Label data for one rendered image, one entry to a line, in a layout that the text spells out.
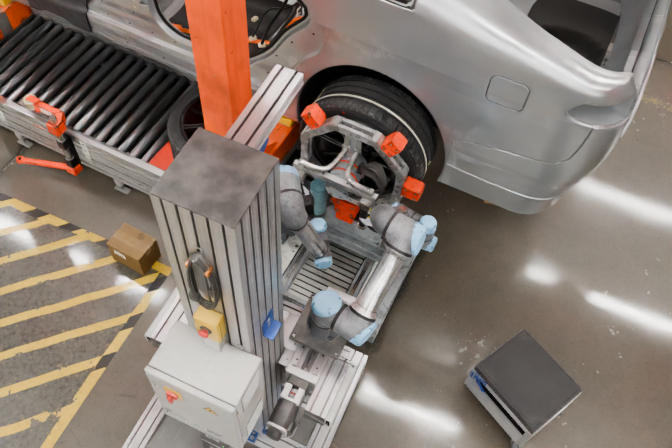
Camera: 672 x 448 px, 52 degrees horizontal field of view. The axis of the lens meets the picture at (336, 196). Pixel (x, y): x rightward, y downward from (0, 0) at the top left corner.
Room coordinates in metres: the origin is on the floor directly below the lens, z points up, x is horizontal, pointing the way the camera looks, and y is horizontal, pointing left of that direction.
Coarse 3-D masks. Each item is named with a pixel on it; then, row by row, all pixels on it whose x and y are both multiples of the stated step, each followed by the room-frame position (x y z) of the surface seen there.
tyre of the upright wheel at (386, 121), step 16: (336, 80) 2.35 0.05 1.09; (352, 80) 2.30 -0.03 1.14; (368, 80) 2.28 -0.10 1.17; (320, 96) 2.27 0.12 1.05; (336, 96) 2.20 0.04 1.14; (368, 96) 2.18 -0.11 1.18; (384, 96) 2.19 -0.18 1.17; (400, 96) 2.21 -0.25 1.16; (336, 112) 2.13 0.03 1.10; (352, 112) 2.10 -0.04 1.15; (368, 112) 2.08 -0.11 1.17; (384, 112) 2.10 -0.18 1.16; (400, 112) 2.12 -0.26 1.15; (416, 112) 2.17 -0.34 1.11; (384, 128) 2.04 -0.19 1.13; (400, 128) 2.05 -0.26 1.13; (416, 128) 2.09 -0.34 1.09; (432, 128) 2.16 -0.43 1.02; (416, 144) 2.03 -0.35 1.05; (432, 144) 2.11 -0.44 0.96; (416, 160) 1.98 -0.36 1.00; (432, 160) 2.13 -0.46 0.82; (416, 176) 1.96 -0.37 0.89
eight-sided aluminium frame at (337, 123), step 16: (304, 128) 2.13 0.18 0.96; (320, 128) 2.07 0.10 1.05; (336, 128) 2.03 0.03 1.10; (352, 128) 2.05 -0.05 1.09; (368, 128) 2.04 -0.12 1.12; (304, 144) 2.10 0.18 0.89; (368, 144) 1.97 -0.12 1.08; (384, 160) 1.94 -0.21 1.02; (400, 160) 1.96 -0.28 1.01; (400, 176) 1.90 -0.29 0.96; (384, 192) 1.99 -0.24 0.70; (400, 192) 1.90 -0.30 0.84
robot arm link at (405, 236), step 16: (400, 224) 1.41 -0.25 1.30; (416, 224) 1.42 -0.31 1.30; (400, 240) 1.36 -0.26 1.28; (416, 240) 1.36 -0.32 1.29; (384, 256) 1.33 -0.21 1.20; (400, 256) 1.32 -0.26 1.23; (384, 272) 1.27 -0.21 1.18; (368, 288) 1.23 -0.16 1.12; (384, 288) 1.23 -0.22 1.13; (352, 304) 1.19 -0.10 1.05; (368, 304) 1.18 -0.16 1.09; (352, 320) 1.12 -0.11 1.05; (368, 320) 1.13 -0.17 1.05; (352, 336) 1.07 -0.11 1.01; (368, 336) 1.10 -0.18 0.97
